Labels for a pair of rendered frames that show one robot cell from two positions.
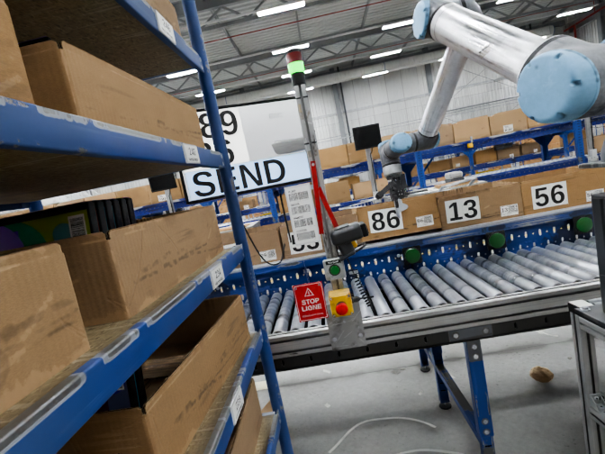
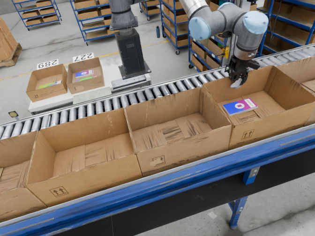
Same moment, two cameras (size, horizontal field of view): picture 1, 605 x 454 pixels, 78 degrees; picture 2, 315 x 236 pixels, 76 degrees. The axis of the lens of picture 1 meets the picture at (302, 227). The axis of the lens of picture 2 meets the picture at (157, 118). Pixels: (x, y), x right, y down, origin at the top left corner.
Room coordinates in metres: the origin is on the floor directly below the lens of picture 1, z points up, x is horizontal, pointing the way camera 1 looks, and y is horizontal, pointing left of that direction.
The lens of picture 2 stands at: (2.51, -1.09, 1.63)
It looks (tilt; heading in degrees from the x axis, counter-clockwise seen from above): 42 degrees down; 166
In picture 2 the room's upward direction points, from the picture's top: 9 degrees counter-clockwise
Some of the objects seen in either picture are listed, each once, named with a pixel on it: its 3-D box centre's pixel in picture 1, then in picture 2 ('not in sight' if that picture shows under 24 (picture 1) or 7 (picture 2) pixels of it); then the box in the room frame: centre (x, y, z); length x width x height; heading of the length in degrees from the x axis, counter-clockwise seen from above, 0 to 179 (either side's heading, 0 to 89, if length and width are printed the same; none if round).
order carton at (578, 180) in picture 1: (546, 190); (89, 153); (1.87, -1.26, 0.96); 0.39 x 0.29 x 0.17; 86
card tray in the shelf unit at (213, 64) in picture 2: not in sight; (225, 62); (0.60, 0.33, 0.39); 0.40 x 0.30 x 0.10; 176
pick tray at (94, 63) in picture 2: not in sight; (86, 74); (0.79, -1.24, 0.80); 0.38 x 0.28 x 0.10; 176
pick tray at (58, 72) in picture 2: not in sight; (48, 81); (0.73, -1.56, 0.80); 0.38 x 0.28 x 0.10; 179
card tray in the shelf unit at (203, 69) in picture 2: not in sight; (206, 60); (0.12, 0.37, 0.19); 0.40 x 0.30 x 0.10; 174
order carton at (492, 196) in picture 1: (468, 205); (174, 128); (1.90, -0.87, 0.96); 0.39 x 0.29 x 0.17; 86
